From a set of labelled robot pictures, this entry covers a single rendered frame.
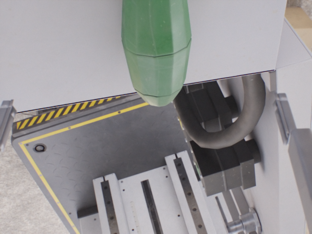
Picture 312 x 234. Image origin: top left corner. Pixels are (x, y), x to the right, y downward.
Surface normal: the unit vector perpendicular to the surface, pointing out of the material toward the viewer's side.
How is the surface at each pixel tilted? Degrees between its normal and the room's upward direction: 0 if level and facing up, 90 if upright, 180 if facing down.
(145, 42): 32
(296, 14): 90
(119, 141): 0
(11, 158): 0
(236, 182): 0
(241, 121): 73
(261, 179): 90
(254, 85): 15
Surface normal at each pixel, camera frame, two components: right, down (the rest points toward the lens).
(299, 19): 0.10, -0.73
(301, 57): -0.19, -0.67
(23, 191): 0.22, 0.69
